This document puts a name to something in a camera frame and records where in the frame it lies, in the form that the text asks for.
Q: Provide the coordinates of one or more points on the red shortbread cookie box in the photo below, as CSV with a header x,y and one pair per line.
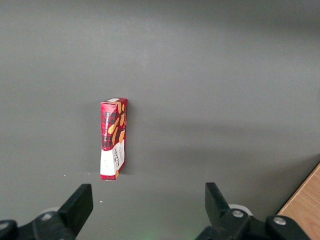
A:
x,y
113,140

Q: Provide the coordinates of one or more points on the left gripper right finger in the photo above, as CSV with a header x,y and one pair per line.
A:
x,y
225,222

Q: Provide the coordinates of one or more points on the wooden two-drawer cabinet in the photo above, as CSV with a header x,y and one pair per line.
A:
x,y
305,212

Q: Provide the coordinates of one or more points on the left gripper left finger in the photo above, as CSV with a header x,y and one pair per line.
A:
x,y
72,215

